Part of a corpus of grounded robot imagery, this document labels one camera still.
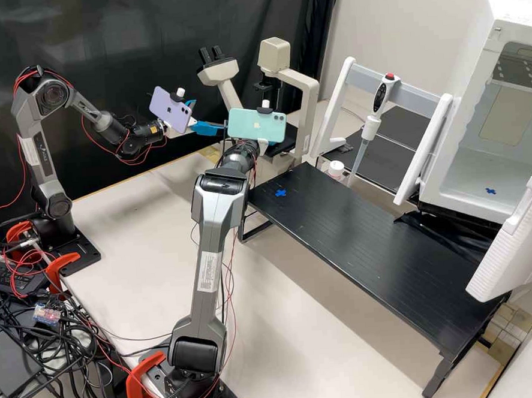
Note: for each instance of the flat black box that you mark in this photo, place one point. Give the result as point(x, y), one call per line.
point(10, 363)

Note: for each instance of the left wrist camera phone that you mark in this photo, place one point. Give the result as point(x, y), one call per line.
point(170, 110)

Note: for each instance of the cream microscope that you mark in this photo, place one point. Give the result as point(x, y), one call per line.
point(307, 93)

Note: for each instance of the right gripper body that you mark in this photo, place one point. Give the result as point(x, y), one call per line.
point(264, 147)

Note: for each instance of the long black platform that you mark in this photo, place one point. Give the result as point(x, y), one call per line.
point(362, 229)

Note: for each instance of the pipette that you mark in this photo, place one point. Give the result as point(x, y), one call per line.
point(382, 93)

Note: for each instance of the white-capped bottle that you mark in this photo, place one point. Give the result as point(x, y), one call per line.
point(337, 168)

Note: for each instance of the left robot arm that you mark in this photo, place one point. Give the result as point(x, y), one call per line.
point(42, 145)

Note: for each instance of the red clamp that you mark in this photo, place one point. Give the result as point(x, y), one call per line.
point(63, 265)
point(139, 382)
point(18, 232)

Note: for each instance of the white pipette stand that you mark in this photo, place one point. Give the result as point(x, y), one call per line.
point(333, 114)

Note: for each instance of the incubator door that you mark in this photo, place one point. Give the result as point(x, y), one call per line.
point(516, 242)

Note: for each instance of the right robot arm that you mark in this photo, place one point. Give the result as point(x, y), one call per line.
point(217, 211)

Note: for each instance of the small circuit board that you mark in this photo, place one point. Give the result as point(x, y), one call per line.
point(46, 314)

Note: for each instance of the right wrist camera phone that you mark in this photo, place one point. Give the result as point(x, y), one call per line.
point(252, 125)

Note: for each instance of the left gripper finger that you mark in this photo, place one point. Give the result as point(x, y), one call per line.
point(207, 128)
point(191, 106)

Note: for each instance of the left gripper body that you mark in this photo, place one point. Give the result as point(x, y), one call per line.
point(191, 123)

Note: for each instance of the white incubator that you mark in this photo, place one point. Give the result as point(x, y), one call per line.
point(484, 149)

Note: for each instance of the wrist camera phone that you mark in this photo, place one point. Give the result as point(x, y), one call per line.
point(170, 110)
point(252, 125)

